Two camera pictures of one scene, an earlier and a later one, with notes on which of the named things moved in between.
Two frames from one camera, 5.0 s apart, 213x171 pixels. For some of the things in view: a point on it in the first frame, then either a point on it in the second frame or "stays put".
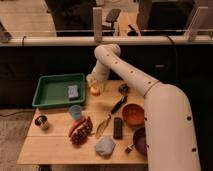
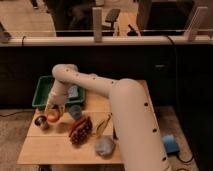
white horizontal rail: (97, 39) stays put
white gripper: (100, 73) to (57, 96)
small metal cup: (42, 121) stays put
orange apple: (94, 91) to (53, 117)
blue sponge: (73, 91) stays put
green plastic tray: (59, 89) stays put
